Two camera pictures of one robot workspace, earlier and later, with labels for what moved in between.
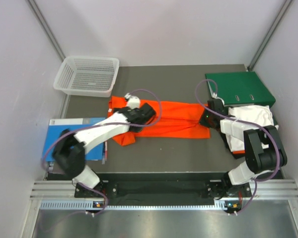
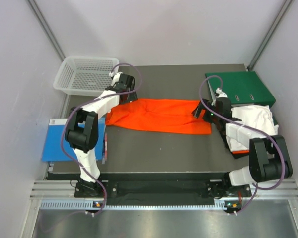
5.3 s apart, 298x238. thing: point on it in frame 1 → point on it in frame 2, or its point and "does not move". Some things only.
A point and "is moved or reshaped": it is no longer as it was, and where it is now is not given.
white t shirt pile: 255,115 does not move
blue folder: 54,128 does not move
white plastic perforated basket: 87,76 does not move
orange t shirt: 173,119 is moved or reshaped
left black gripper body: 139,130 → 131,95
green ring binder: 239,88 does not move
